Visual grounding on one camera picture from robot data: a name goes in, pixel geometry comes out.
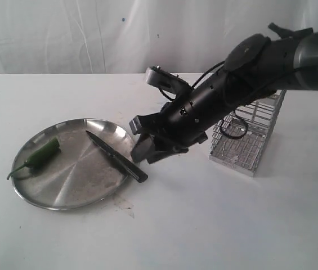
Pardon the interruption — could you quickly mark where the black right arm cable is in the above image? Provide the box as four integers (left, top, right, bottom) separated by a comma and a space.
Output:
158, 60, 318, 140

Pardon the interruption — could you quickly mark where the black handled kitchen knife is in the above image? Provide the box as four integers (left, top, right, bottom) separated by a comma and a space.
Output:
86, 130, 148, 183

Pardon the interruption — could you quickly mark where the green chili pepper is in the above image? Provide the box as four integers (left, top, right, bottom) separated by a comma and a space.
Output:
7, 137, 60, 180

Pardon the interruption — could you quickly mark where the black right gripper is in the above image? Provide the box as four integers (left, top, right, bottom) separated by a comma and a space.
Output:
130, 82, 226, 164

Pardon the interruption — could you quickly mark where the round stainless steel plate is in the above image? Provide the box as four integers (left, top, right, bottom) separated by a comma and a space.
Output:
10, 118, 134, 210

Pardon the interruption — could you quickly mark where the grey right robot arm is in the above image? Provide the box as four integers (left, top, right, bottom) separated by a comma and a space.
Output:
130, 24, 318, 164

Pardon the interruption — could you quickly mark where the wire metal utensil basket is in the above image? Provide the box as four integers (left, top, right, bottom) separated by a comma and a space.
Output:
209, 90, 286, 177

